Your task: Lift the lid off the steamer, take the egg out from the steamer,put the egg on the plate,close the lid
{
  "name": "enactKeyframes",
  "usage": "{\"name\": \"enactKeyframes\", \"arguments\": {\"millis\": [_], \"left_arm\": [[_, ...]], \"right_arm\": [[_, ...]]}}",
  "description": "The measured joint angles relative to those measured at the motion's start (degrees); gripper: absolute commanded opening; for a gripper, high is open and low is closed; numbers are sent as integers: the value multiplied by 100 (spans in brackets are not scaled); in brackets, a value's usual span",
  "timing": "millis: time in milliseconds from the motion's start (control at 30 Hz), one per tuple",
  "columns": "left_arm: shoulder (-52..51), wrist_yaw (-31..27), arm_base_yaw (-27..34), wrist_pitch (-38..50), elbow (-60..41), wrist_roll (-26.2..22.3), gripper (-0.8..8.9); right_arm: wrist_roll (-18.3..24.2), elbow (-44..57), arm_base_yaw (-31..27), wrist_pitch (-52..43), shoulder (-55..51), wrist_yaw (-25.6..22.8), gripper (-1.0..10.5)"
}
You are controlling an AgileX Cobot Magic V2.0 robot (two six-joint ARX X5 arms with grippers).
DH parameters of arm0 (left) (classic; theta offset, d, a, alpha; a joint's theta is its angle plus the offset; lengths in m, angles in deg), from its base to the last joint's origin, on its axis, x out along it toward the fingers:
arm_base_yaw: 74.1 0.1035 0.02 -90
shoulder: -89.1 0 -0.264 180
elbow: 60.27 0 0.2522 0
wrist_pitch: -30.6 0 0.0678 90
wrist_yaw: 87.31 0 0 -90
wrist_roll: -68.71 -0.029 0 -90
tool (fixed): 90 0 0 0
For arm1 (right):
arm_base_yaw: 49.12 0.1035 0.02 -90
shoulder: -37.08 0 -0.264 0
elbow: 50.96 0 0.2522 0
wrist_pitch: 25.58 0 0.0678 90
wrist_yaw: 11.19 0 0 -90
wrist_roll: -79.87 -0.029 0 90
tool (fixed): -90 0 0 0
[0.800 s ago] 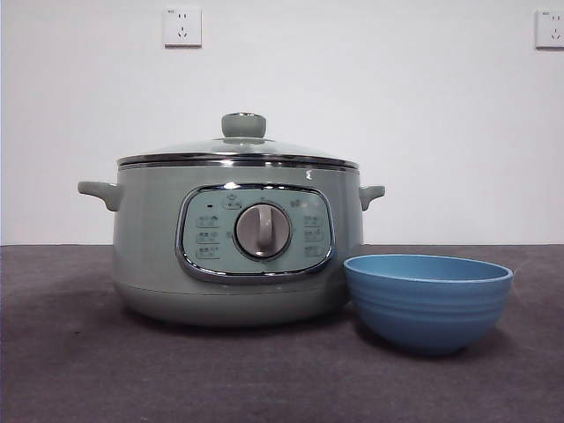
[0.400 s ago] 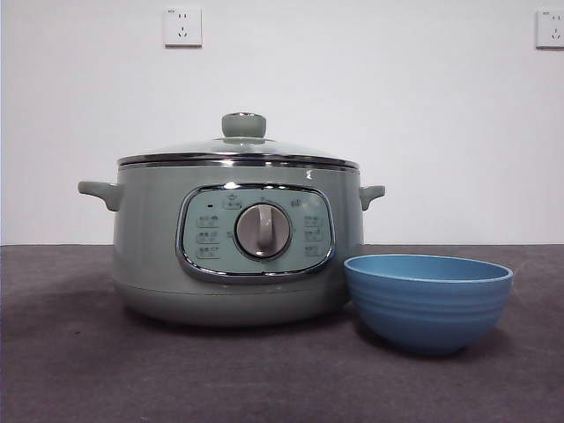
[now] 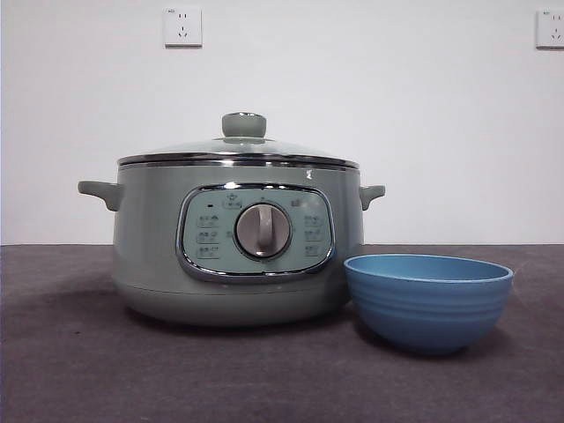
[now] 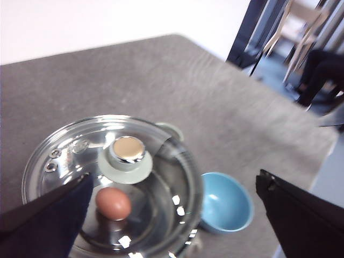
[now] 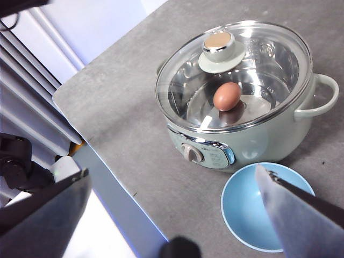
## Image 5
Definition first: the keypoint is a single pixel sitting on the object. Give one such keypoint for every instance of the blue ribbed bowl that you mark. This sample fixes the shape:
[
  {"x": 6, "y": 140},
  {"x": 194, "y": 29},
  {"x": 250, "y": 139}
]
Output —
[{"x": 242, "y": 204}]

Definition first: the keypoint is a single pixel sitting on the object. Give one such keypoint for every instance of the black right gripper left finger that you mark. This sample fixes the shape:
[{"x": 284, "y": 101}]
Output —
[{"x": 45, "y": 220}]

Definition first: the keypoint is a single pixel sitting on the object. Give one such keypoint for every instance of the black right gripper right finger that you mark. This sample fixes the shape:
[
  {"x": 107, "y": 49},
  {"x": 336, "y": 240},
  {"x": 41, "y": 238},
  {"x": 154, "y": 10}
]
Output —
[{"x": 309, "y": 223}]

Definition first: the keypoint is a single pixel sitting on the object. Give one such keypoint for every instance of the brown egg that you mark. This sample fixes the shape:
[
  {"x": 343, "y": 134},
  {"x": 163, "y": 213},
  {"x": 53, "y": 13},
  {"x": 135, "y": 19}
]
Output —
[{"x": 226, "y": 96}]

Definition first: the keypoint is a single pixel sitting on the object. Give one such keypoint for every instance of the pale green electric steamer pot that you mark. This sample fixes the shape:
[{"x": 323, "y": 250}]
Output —
[{"x": 258, "y": 145}]

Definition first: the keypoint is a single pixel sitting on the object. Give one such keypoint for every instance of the glass lid with green knob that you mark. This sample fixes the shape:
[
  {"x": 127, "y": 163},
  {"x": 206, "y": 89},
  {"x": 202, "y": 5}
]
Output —
[{"x": 218, "y": 47}]

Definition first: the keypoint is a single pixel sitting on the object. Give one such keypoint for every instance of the silver aluminium frame rails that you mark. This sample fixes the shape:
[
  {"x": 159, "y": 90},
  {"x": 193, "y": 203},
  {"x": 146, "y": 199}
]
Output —
[{"x": 27, "y": 80}]

